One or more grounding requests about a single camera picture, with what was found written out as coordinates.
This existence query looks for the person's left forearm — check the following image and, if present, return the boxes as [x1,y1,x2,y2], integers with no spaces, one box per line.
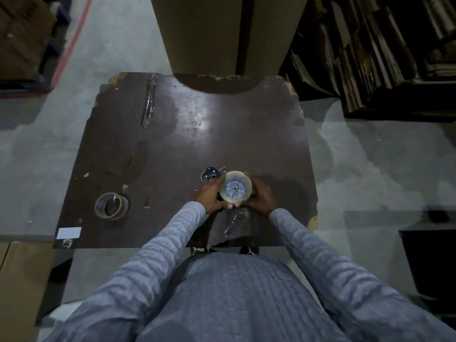
[76,201,209,326]

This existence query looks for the person's right forearm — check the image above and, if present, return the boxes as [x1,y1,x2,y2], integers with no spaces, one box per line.
[268,209,403,317]

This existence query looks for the stacked brown cardboard boxes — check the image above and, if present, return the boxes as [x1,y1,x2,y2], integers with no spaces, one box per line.
[0,0,57,81]

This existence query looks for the large upright cardboard box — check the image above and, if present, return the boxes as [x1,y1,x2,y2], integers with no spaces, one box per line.
[150,0,310,77]

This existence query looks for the grey tape dispenser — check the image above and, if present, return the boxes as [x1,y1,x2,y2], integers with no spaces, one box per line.
[200,166,246,198]

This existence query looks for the plain brown cardboard box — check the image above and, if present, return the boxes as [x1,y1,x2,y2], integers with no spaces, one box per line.
[0,241,57,342]

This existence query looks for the dark square crate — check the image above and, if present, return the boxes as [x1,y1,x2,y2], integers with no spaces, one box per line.
[398,221,456,317]

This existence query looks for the blue pallet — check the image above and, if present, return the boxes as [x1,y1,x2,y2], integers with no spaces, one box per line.
[0,0,73,94]

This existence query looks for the brown tape roll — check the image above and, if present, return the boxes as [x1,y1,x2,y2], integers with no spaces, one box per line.
[94,192,130,221]

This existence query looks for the crumpled clear tape piece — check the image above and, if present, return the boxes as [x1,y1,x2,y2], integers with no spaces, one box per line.
[223,208,251,238]

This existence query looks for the pile of flattened cardboard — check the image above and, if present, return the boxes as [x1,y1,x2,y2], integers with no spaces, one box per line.
[281,0,456,119]

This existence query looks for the clear packing tape roll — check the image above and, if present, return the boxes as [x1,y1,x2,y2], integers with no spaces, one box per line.
[218,171,254,205]

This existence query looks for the long clear tape strip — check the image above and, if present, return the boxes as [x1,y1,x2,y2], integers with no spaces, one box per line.
[141,74,158,129]

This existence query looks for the person's left hand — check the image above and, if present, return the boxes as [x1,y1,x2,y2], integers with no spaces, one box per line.
[194,177,233,215]

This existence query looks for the person's grey shirt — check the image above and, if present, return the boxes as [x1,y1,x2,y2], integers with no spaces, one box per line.
[43,252,456,342]

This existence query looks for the person's right hand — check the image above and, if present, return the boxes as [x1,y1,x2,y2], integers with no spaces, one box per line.
[244,176,279,218]

